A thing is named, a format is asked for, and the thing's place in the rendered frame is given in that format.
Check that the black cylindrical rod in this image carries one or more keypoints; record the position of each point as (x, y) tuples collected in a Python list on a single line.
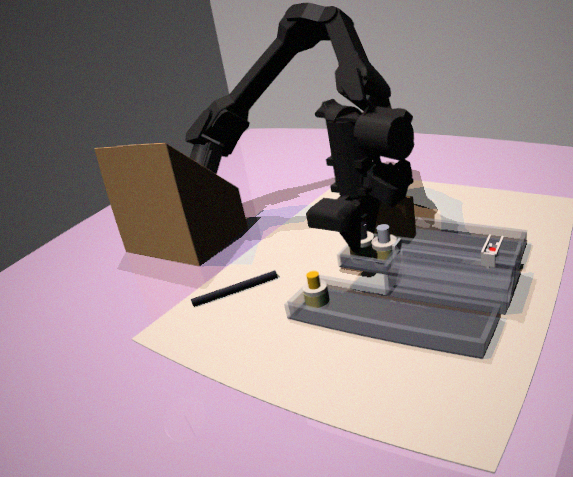
[(233, 288)]

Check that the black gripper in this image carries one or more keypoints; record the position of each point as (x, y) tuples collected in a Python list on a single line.
[(345, 214)]

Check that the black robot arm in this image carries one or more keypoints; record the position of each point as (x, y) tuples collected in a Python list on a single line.
[(379, 130)]

